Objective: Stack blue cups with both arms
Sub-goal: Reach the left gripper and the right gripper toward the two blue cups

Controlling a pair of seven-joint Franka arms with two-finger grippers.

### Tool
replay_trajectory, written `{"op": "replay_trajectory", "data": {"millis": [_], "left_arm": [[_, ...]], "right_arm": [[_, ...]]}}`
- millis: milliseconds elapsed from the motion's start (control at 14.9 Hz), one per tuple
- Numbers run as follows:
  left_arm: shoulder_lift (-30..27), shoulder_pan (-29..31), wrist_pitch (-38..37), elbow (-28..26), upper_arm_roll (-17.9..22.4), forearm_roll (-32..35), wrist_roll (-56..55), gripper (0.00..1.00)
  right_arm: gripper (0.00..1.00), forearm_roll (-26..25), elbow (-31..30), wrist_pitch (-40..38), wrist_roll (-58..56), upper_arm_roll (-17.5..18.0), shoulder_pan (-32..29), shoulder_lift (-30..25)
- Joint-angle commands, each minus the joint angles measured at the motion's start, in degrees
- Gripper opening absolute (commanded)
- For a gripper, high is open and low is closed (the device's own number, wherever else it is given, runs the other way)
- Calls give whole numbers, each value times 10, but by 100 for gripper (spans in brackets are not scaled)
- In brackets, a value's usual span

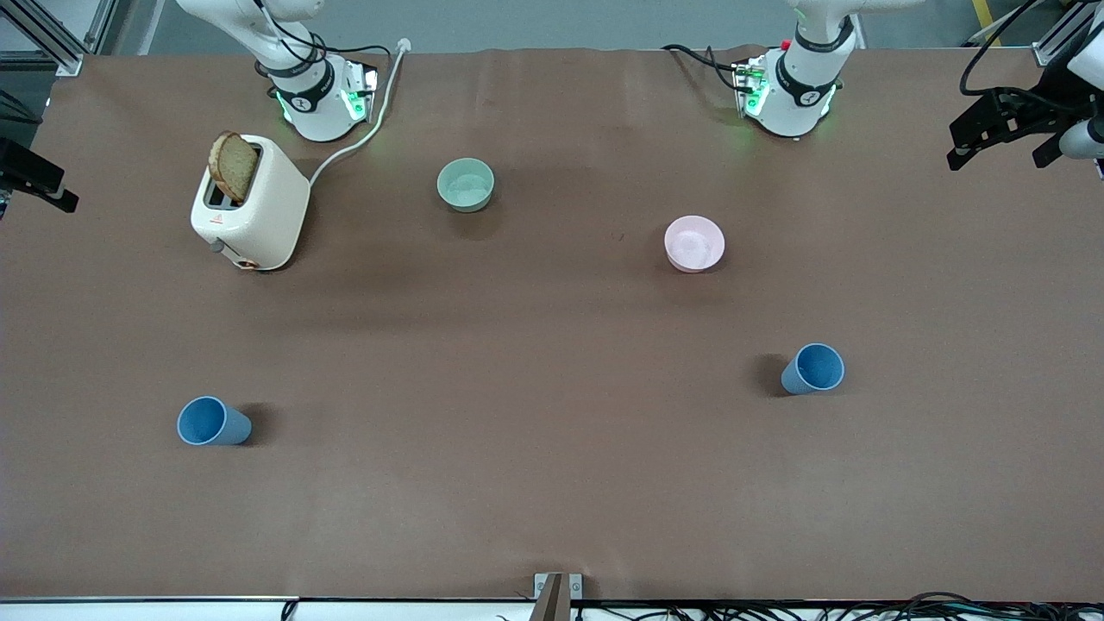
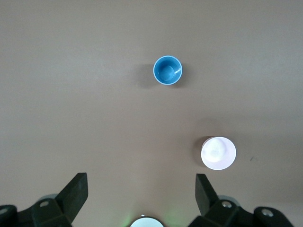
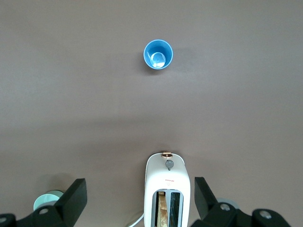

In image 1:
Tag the aluminium frame profile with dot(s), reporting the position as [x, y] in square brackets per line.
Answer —
[43, 34]
[1061, 39]

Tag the blue plastic cup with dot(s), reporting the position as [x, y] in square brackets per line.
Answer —
[211, 423]
[815, 369]

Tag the pink bowl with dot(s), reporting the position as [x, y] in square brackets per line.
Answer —
[694, 243]

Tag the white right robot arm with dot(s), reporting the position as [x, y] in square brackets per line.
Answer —
[315, 95]

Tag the green bowl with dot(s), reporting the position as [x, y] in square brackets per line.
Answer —
[466, 185]

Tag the brown bread slice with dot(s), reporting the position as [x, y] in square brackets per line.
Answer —
[235, 166]

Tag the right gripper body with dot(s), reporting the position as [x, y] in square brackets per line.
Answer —
[26, 172]

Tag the cream white toaster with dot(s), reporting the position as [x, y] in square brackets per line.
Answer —
[259, 207]

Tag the grey metal bracket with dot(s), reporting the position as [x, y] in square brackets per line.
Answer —
[557, 595]

